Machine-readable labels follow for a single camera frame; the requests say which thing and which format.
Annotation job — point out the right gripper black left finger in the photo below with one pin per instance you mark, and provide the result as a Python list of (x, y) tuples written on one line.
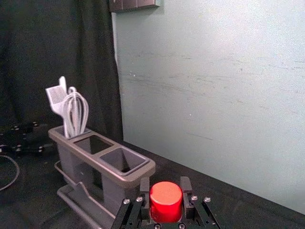
[(129, 211)]

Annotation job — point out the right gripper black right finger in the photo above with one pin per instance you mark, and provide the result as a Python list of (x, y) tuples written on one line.
[(199, 210)]

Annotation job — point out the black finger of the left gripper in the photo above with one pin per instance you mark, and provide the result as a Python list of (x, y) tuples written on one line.
[(26, 149), (23, 130)]

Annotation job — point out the red cylindrical cup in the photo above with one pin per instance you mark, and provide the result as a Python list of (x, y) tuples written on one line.
[(165, 202)]

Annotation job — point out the black table cloth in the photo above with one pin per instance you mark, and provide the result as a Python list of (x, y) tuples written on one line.
[(226, 205)]

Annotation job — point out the white slotted plastic spatula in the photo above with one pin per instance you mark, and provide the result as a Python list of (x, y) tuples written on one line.
[(57, 100)]

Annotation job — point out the grey three-compartment utensil holder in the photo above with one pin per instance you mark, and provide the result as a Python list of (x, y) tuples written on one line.
[(104, 171)]

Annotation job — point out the white plastic whisk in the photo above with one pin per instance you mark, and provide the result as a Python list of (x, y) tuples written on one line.
[(76, 114)]

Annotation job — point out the black hanging curtain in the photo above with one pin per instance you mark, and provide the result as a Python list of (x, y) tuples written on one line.
[(59, 47)]

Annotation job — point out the dark wall-mounted box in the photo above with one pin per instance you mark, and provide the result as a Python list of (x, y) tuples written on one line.
[(133, 4)]

